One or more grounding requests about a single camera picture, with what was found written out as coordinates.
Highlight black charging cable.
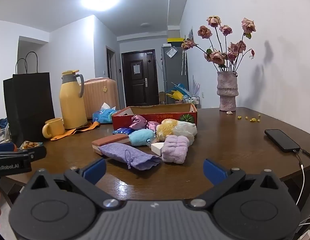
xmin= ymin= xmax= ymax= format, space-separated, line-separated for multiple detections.
xmin=293 ymin=148 xmax=310 ymax=161

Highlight round ceiling light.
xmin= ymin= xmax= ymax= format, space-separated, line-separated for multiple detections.
xmin=81 ymin=0 xmax=120 ymax=12

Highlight orange strap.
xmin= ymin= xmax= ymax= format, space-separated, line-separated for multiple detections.
xmin=50 ymin=121 xmax=101 ymax=141

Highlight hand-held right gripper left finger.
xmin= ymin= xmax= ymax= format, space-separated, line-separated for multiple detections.
xmin=24 ymin=158 xmax=119 ymax=209

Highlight blue and orange object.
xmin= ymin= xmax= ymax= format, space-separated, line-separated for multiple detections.
xmin=0 ymin=142 xmax=19 ymax=153

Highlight wire trolley rack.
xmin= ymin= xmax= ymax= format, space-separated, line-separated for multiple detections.
xmin=182 ymin=95 xmax=201 ymax=109

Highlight blue plush toy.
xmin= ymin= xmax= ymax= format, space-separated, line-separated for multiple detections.
xmin=128 ymin=129 xmax=158 ymax=147

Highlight clear glass container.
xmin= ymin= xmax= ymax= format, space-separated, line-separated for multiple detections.
xmin=0 ymin=124 xmax=12 ymax=145

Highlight yellow plush toy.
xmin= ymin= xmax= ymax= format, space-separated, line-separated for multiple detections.
xmin=156 ymin=119 xmax=182 ymax=142

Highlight purple drawstring cloth pouch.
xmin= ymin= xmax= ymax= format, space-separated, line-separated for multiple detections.
xmin=98 ymin=143 xmax=162 ymax=171

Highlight lilac fluffy towel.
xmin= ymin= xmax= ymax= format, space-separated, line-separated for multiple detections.
xmin=161 ymin=135 xmax=190 ymax=165

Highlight yellow flower crumbs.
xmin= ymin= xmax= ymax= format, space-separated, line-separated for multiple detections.
xmin=237 ymin=114 xmax=262 ymax=123

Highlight lilac dried grass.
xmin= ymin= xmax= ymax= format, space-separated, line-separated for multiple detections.
xmin=191 ymin=76 xmax=202 ymax=97

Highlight yellow mug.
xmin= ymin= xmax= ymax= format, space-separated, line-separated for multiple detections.
xmin=42 ymin=117 xmax=66 ymax=139

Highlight blue tissue packet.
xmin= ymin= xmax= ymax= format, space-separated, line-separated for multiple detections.
xmin=112 ymin=127 xmax=134 ymax=135

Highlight purple satin pouch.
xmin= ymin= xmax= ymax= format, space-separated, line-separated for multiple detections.
xmin=129 ymin=115 xmax=145 ymax=130

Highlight white cable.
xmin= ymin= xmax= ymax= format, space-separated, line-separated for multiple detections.
xmin=295 ymin=163 xmax=306 ymax=206

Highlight hanging patterned strips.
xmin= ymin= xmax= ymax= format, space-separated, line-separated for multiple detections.
xmin=181 ymin=48 xmax=188 ymax=76

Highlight black paper bag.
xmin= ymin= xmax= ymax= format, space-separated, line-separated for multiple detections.
xmin=3 ymin=52 xmax=55 ymax=146

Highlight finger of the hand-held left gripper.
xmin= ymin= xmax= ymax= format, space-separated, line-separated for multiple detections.
xmin=18 ymin=146 xmax=47 ymax=161

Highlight pink textured vase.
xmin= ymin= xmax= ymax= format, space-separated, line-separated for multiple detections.
xmin=217 ymin=71 xmax=239 ymax=112

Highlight dark brown door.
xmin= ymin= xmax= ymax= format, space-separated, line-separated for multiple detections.
xmin=121 ymin=49 xmax=159 ymax=107

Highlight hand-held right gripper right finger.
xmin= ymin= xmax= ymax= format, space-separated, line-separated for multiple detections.
xmin=190 ymin=159 xmax=287 ymax=209

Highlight pink satin pouch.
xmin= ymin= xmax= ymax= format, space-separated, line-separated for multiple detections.
xmin=146 ymin=121 xmax=163 ymax=132

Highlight yellow thermos jug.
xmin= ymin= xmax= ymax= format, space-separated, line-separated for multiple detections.
xmin=59 ymin=70 xmax=88 ymax=130

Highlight brick-red foam block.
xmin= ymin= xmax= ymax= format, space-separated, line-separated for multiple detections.
xmin=91 ymin=134 xmax=130 ymax=154

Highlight orange-rimmed cardboard box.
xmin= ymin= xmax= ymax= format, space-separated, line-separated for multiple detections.
xmin=111 ymin=103 xmax=198 ymax=133

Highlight snack packet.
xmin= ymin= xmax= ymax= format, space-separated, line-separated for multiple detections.
xmin=19 ymin=140 xmax=43 ymax=150

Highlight grey fridge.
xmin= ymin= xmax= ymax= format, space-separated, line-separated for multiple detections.
xmin=161 ymin=45 xmax=189 ymax=104

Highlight black smartphone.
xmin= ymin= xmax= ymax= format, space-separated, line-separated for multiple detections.
xmin=264 ymin=129 xmax=301 ymax=153

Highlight pink suitcase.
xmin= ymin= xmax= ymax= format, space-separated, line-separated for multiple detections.
xmin=82 ymin=78 xmax=120 ymax=120

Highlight white wedge sponge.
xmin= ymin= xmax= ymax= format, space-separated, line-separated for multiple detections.
xmin=150 ymin=142 xmax=166 ymax=156

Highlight blue soft tissue pack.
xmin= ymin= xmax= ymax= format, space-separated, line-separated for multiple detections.
xmin=92 ymin=102 xmax=118 ymax=125

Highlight dried pink roses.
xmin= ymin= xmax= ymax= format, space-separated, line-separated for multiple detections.
xmin=181 ymin=15 xmax=257 ymax=73

